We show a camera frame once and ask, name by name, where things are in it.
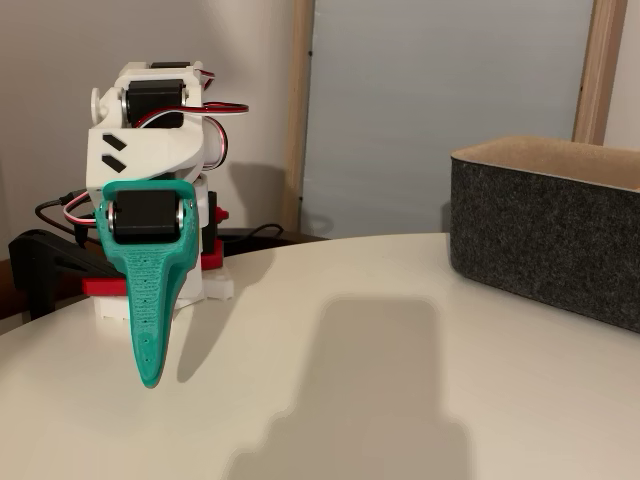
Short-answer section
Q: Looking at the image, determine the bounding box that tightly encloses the grey felt box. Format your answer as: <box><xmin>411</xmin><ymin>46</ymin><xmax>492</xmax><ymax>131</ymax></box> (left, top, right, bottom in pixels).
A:
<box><xmin>448</xmin><ymin>134</ymin><xmax>640</xmax><ymax>335</ymax></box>

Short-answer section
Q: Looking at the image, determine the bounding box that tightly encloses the black clamp with red pad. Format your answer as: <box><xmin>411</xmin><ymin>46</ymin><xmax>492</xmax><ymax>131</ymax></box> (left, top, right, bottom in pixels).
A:
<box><xmin>199</xmin><ymin>191</ymin><xmax>230</xmax><ymax>271</ymax></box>
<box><xmin>8</xmin><ymin>228</ymin><xmax>129</xmax><ymax>321</ymax></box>

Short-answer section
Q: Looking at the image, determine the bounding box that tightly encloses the black power plug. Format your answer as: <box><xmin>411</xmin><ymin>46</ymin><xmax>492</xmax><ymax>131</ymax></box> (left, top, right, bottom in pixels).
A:
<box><xmin>73</xmin><ymin>222</ymin><xmax>99</xmax><ymax>247</ymax></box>

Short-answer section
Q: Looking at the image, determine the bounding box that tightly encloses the translucent grey panel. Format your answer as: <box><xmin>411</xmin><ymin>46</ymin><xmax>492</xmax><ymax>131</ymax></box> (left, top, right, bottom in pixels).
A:
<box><xmin>298</xmin><ymin>0</ymin><xmax>597</xmax><ymax>242</ymax></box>

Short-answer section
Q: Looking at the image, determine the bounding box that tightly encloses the black USB cable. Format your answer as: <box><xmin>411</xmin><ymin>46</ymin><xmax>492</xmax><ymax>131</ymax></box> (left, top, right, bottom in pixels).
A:
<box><xmin>33</xmin><ymin>189</ymin><xmax>96</xmax><ymax>236</ymax></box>

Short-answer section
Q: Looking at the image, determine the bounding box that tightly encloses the red white base servo wire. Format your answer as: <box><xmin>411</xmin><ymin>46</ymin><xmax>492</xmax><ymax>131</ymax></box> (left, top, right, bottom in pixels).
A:
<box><xmin>62</xmin><ymin>192</ymin><xmax>101</xmax><ymax>229</ymax></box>

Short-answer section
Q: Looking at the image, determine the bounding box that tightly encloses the black power cable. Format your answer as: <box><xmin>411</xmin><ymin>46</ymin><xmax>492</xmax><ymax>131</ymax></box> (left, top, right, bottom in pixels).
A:
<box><xmin>219</xmin><ymin>223</ymin><xmax>286</xmax><ymax>251</ymax></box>

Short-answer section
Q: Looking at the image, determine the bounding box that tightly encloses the red white arm servo wire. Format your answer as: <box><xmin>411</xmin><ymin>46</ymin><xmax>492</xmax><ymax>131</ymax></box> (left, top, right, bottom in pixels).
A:
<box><xmin>133</xmin><ymin>69</ymin><xmax>250</xmax><ymax>174</ymax></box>

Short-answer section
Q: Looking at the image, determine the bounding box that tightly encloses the wooden shelf post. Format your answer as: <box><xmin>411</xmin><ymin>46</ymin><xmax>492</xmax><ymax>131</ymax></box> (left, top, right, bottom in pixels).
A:
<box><xmin>280</xmin><ymin>0</ymin><xmax>317</xmax><ymax>235</ymax></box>
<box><xmin>571</xmin><ymin>0</ymin><xmax>630</xmax><ymax>147</ymax></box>

